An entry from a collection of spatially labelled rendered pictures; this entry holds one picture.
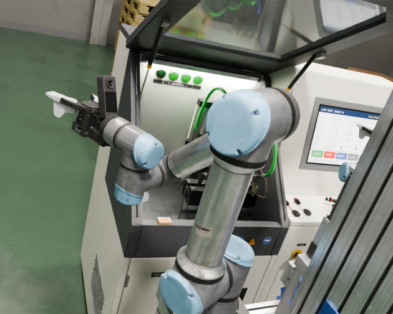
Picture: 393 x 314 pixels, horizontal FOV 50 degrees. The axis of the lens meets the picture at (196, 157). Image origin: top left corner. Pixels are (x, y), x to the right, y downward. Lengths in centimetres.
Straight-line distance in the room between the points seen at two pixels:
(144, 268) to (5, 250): 133
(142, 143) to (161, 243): 76
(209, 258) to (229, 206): 14
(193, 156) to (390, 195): 45
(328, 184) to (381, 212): 132
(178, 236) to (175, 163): 64
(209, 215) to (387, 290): 37
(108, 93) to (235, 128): 45
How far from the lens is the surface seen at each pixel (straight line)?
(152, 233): 163
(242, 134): 74
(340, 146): 218
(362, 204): 93
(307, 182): 213
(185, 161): 105
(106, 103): 109
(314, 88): 202
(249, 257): 106
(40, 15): 808
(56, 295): 262
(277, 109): 79
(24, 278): 271
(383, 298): 93
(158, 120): 199
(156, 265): 174
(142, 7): 716
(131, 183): 103
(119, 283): 177
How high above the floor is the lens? 187
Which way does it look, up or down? 25 degrees down
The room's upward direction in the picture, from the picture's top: 16 degrees clockwise
